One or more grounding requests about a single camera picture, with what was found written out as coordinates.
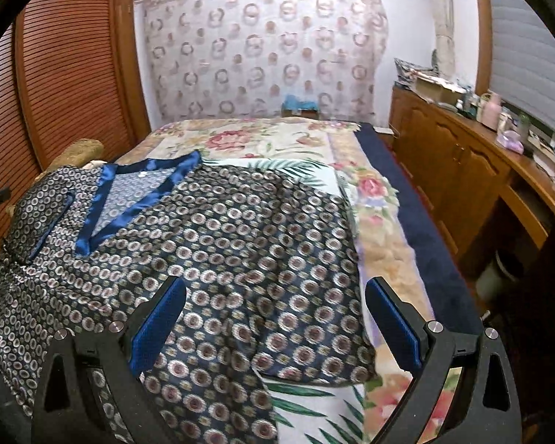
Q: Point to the circle print curtain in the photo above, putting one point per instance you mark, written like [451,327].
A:
[259,55]

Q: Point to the grey window shutter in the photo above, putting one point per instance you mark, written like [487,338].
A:
[527,55]

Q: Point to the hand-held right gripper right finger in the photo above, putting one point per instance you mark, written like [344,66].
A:
[397,328]

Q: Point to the wooden sideboard cabinet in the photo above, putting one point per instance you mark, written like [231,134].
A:
[448,166]

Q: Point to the wooden louvred wardrobe door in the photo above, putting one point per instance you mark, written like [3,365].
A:
[74,78]

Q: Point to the floral blanket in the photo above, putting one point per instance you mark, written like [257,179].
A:
[268,138]

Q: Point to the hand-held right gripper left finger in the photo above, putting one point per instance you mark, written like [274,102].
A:
[157,328]

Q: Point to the cardboard box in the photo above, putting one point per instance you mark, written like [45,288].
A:
[437,90]

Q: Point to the wooden window frame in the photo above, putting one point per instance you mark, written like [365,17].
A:
[482,32]

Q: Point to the green cup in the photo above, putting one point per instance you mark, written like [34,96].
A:
[523,122]

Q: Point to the purple plastic item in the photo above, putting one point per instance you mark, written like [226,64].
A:
[511,141]

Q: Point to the pink jug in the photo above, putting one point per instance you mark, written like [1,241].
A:
[491,113]

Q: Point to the patterned cloth bundle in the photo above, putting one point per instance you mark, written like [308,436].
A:
[414,71]

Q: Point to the white waste bin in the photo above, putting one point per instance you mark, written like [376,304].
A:
[490,282]

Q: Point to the box with blue cloth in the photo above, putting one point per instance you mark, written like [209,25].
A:
[300,104]

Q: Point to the beige lace curtain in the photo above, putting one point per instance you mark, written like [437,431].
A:
[444,32]

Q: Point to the navy medallion print garment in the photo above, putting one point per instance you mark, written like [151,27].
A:
[236,249]

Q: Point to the dark blue blanket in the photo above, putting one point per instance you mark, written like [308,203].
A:
[425,222]

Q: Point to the yellow patterned folded blanket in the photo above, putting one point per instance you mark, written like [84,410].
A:
[78,152]

